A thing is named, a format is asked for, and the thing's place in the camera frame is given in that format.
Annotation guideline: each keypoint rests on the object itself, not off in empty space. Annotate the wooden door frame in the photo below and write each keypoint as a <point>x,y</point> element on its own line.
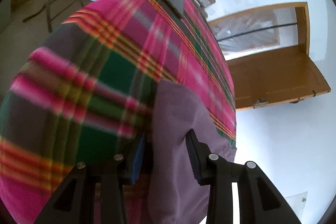
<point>303,21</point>

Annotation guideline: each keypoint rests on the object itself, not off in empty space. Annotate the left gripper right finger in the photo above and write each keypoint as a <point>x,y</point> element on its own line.
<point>259,200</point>

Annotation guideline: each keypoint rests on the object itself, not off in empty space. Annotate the brown wooden door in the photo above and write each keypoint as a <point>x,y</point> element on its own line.
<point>273,77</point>

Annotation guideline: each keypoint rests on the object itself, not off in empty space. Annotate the pink green plaid tablecloth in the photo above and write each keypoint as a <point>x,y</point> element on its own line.
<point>89,90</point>

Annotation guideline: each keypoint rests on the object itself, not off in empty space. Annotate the purple fleece garment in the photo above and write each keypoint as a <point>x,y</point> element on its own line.
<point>166,191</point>

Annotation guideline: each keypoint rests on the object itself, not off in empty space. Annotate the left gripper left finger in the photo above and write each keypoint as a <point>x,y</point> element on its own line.
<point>74,199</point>

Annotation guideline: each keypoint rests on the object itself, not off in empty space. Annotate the floral plastic curtain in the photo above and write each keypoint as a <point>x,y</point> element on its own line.
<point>264,30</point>

